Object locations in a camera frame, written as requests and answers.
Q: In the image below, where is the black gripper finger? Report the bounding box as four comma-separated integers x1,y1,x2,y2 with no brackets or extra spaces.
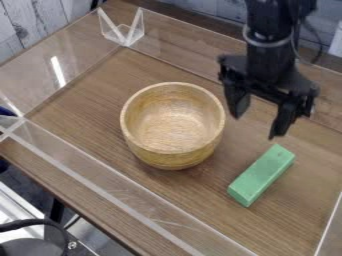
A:
224,79,252,119
269,100,315,140

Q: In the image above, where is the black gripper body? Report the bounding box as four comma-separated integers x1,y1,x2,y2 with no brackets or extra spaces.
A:
218,42,320,107

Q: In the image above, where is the brown wooden bowl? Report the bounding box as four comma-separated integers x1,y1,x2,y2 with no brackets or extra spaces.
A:
121,82,226,170

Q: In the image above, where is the green rectangular block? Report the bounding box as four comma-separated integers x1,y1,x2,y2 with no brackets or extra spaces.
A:
228,144,296,207

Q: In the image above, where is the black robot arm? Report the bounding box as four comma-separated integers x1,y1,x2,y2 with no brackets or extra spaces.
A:
218,0,320,138

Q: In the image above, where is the black table leg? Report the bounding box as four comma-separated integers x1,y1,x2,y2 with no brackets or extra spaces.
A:
50,199,66,223

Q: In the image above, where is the clear acrylic corner bracket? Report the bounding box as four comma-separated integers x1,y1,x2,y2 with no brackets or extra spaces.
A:
97,8,145,47

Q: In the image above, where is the clear acrylic tray wall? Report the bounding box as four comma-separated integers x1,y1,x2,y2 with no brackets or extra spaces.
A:
0,105,257,256

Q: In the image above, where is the black metal bracket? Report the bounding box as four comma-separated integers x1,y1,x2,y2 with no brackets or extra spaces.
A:
45,226,99,256

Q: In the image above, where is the black cable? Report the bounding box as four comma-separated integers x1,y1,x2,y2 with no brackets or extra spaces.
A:
0,218,73,256

